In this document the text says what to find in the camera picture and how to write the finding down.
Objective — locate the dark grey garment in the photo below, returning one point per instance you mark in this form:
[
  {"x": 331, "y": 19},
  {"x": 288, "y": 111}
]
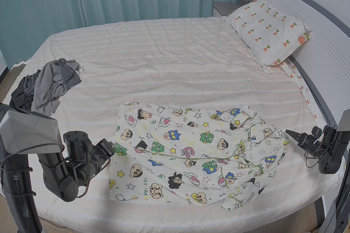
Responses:
[{"x": 20, "y": 92}]

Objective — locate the white printed pyjama top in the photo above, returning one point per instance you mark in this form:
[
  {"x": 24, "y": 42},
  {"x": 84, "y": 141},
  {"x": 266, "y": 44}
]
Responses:
[{"x": 177, "y": 150}]

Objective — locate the grey bedside table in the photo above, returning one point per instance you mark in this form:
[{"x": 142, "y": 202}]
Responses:
[{"x": 222, "y": 8}]

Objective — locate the white printed pillow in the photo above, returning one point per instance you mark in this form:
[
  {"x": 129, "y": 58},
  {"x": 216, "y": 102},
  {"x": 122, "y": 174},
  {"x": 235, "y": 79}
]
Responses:
[{"x": 268, "y": 29}]

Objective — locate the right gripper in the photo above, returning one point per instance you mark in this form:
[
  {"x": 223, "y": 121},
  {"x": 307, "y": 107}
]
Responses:
[{"x": 306, "y": 143}]

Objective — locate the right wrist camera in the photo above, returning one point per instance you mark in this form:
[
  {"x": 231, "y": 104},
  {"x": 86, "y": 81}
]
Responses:
[{"x": 317, "y": 132}]

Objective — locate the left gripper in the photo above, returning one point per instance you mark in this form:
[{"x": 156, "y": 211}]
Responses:
[{"x": 99, "y": 167}]

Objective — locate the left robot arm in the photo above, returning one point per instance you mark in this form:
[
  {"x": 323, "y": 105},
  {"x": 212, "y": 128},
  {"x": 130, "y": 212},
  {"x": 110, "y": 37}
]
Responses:
[{"x": 16, "y": 131}]

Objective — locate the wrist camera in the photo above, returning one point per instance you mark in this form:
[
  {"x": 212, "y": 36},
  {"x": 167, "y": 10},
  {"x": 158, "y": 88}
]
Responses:
[
  {"x": 105, "y": 147},
  {"x": 317, "y": 132}
]

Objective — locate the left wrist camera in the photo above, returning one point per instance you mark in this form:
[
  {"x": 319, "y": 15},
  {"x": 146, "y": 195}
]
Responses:
[{"x": 105, "y": 147}]

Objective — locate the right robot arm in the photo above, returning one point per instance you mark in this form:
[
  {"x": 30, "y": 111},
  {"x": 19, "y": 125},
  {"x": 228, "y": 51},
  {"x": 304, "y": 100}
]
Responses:
[{"x": 332, "y": 155}]

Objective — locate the bed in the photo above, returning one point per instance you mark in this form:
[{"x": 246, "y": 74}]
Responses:
[{"x": 177, "y": 62}]

